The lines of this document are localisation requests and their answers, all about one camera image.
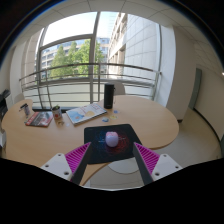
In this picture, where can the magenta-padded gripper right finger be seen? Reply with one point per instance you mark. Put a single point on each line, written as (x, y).
(166, 164)

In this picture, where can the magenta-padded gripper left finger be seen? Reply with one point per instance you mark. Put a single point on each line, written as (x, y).
(56, 164)

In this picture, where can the pink and lilac computer mouse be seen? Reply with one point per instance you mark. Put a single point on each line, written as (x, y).
(112, 139)

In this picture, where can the black mouse pad with galaxy print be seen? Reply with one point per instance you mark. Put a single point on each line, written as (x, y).
(96, 150)

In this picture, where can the small pale sticker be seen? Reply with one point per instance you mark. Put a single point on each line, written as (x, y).
(67, 125)

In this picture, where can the floral sticker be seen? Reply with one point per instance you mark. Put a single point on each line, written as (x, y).
(60, 123)

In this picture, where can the round white table base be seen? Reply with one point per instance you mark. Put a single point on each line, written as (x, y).
(123, 166)

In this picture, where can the red magazine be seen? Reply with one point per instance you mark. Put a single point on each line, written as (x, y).
(40, 119)

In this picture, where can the strawberry mug with plant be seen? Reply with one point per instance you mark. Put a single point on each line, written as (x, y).
(57, 114)

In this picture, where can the light blue picture book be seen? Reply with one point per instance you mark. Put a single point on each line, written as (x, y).
(85, 114)

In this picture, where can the small glass jar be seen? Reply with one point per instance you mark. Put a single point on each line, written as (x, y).
(25, 110)

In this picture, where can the blue and white sticker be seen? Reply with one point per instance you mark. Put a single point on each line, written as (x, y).
(105, 119)

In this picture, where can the yellow round sticker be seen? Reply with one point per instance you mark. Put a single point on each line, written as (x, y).
(113, 117)

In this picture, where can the small blue sticker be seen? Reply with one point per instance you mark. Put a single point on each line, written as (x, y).
(116, 111)

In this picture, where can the grey door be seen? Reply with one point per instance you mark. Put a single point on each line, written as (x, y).
(195, 88)

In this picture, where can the black document tray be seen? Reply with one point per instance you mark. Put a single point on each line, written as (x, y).
(4, 100)

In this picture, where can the black cylindrical bottle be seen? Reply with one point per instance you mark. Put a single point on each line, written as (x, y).
(109, 96)

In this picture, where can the metal balcony railing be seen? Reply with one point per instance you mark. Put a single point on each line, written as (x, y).
(83, 65)

